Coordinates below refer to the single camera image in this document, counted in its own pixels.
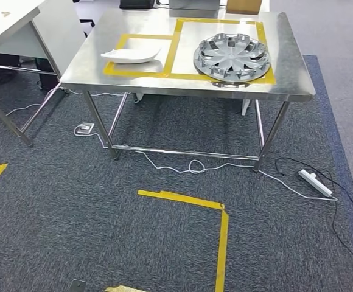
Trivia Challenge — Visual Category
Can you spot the white curved plastic part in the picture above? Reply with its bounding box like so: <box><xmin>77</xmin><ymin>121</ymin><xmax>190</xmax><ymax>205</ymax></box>
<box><xmin>101</xmin><ymin>46</ymin><xmax>162</xmax><ymax>65</ymax></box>

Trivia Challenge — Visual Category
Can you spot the yellow tape workbench outline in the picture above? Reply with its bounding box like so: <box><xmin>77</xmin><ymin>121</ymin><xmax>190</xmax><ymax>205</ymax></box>
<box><xmin>102</xmin><ymin>18</ymin><xmax>277</xmax><ymax>86</ymax></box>

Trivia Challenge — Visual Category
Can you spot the steel workbench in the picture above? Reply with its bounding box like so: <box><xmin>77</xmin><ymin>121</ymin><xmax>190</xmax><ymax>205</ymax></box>
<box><xmin>60</xmin><ymin>7</ymin><xmax>317</xmax><ymax>173</ymax></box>

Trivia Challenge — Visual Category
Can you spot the grey wheel hubcap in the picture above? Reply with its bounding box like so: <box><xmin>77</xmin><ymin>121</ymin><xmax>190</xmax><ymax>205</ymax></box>
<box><xmin>193</xmin><ymin>33</ymin><xmax>272</xmax><ymax>84</ymax></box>

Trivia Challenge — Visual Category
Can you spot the metal floor socket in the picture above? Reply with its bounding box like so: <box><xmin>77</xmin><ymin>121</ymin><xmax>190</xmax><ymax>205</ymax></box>
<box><xmin>78</xmin><ymin>121</ymin><xmax>95</xmax><ymax>136</ymax></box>

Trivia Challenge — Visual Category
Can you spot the grey laptop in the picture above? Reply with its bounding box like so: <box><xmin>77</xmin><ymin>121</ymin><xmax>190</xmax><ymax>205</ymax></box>
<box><xmin>169</xmin><ymin>0</ymin><xmax>220</xmax><ymax>12</ymax></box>

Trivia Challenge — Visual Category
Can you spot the black zip case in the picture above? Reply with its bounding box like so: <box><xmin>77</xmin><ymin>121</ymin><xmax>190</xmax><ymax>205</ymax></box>
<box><xmin>119</xmin><ymin>0</ymin><xmax>156</xmax><ymax>10</ymax></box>

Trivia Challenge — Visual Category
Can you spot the yellow floor tape piece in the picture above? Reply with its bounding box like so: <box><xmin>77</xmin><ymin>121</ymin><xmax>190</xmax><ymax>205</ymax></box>
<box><xmin>104</xmin><ymin>285</ymin><xmax>147</xmax><ymax>292</ymax></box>

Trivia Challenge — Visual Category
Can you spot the brown cardboard box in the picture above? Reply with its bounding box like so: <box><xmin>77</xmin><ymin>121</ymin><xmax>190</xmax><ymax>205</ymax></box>
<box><xmin>226</xmin><ymin>0</ymin><xmax>262</xmax><ymax>15</ymax></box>

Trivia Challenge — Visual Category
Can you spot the black office chair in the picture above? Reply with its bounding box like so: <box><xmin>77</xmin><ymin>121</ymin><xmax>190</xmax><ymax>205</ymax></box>
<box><xmin>78</xmin><ymin>18</ymin><xmax>95</xmax><ymax>39</ymax></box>

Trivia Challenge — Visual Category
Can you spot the black bag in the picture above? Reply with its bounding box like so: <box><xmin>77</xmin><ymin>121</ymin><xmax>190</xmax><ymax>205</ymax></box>
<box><xmin>35</xmin><ymin>58</ymin><xmax>61</xmax><ymax>92</ymax></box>
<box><xmin>0</xmin><ymin>53</ymin><xmax>21</xmax><ymax>84</ymax></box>

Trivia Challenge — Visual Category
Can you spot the white power strip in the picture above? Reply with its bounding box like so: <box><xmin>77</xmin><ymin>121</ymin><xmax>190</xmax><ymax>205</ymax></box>
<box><xmin>297</xmin><ymin>169</ymin><xmax>335</xmax><ymax>198</ymax></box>

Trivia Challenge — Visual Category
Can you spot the white cable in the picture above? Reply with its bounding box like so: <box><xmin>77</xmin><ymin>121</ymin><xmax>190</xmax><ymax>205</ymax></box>
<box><xmin>73</xmin><ymin>122</ymin><xmax>339</xmax><ymax>203</ymax></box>
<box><xmin>4</xmin><ymin>82</ymin><xmax>62</xmax><ymax>117</ymax></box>

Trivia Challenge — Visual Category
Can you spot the black cable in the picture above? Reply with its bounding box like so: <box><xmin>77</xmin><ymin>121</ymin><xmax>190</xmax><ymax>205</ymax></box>
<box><xmin>274</xmin><ymin>156</ymin><xmax>353</xmax><ymax>274</ymax></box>

